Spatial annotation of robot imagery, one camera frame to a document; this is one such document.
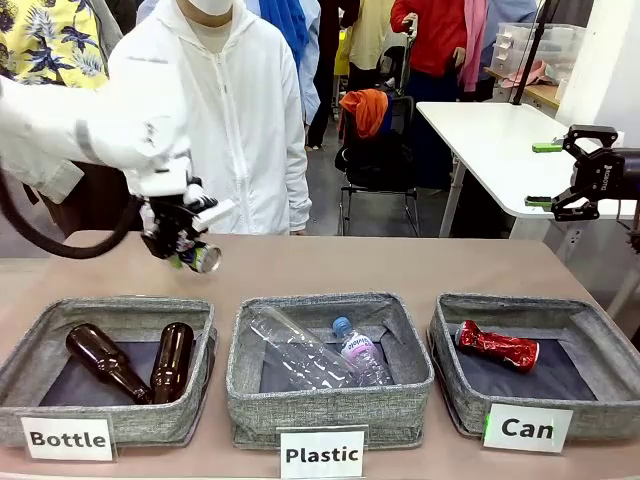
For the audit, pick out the white Can label sign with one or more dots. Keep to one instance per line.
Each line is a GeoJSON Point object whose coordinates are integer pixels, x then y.
{"type": "Point", "coordinates": [527, 428]}

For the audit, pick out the clear plastic storage boxes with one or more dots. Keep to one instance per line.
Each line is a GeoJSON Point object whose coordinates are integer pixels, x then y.
{"type": "Point", "coordinates": [545, 45]}

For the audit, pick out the person's left hand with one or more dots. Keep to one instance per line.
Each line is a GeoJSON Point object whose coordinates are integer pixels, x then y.
{"type": "Point", "coordinates": [298, 232]}

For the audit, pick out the person's left forearm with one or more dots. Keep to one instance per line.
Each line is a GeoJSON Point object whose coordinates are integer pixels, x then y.
{"type": "Point", "coordinates": [295, 180]}

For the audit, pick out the clear label-free plastic bottle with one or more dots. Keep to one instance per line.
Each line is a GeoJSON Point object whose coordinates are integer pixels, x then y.
{"type": "Point", "coordinates": [290, 345]}

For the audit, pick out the dark crushed drink can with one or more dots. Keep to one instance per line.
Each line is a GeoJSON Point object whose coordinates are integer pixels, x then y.
{"type": "Point", "coordinates": [207, 257]}

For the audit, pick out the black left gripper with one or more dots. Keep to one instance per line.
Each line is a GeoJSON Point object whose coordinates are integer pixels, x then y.
{"type": "Point", "coordinates": [167, 225]}

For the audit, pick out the black pole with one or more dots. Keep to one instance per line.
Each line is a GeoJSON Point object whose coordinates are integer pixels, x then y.
{"type": "Point", "coordinates": [530, 55]}

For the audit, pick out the person in blue garment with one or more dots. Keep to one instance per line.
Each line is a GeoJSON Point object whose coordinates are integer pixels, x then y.
{"type": "Point", "coordinates": [300, 30]}

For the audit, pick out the brown glass bottle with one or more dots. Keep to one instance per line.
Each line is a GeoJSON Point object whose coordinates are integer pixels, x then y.
{"type": "Point", "coordinates": [172, 360]}
{"type": "Point", "coordinates": [105, 360]}

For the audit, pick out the grey fabric basket marked Plastic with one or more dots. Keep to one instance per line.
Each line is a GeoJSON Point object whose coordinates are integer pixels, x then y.
{"type": "Point", "coordinates": [325, 415]}

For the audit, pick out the person in white hoodie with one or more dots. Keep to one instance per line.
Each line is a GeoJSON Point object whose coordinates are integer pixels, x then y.
{"type": "Point", "coordinates": [240, 110]}

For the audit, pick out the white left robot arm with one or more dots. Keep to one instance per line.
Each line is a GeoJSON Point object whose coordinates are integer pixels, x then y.
{"type": "Point", "coordinates": [100, 135]}

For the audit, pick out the orange cloth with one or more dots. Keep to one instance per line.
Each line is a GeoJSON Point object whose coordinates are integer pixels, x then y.
{"type": "Point", "coordinates": [365, 110]}

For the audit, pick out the black office chair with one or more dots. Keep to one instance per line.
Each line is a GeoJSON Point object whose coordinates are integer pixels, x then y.
{"type": "Point", "coordinates": [380, 160]}

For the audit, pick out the white Bottle label sign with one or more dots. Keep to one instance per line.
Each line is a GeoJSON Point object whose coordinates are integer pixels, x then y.
{"type": "Point", "coordinates": [67, 439]}

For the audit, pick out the red crushed drink can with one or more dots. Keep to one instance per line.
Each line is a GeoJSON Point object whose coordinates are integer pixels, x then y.
{"type": "Point", "coordinates": [500, 347]}

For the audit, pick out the grey fabric basket marked Can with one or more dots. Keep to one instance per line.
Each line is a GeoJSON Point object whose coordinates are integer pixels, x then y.
{"type": "Point", "coordinates": [590, 415]}

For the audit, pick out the person in yellow sweater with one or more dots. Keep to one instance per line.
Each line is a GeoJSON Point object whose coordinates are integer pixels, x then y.
{"type": "Point", "coordinates": [367, 35]}

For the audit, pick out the pink hanging garment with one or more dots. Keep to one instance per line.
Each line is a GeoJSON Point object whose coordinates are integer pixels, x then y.
{"type": "Point", "coordinates": [475, 45]}

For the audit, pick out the white Plastic label sign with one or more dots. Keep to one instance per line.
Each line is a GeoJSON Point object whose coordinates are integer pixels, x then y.
{"type": "Point", "coordinates": [322, 454]}

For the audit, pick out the plastic bottle with pink label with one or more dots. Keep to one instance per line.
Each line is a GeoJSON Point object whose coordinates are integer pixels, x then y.
{"type": "Point", "coordinates": [357, 345]}

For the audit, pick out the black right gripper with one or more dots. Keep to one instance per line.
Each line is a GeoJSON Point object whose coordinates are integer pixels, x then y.
{"type": "Point", "coordinates": [610, 175]}

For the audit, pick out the pink cloth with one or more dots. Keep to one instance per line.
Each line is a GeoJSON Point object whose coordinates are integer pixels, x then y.
{"type": "Point", "coordinates": [530, 72]}

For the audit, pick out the grey fabric basket marked Bottle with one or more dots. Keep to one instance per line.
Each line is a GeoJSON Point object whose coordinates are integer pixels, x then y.
{"type": "Point", "coordinates": [150, 415]}

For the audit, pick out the person in yellow floral shirt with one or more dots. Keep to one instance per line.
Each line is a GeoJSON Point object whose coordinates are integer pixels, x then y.
{"type": "Point", "coordinates": [45, 45]}

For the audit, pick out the white table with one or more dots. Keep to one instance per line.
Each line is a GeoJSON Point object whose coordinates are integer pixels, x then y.
{"type": "Point", "coordinates": [500, 150]}

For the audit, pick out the person in red jacket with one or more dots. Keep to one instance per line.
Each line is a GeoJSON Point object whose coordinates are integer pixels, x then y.
{"type": "Point", "coordinates": [430, 35]}

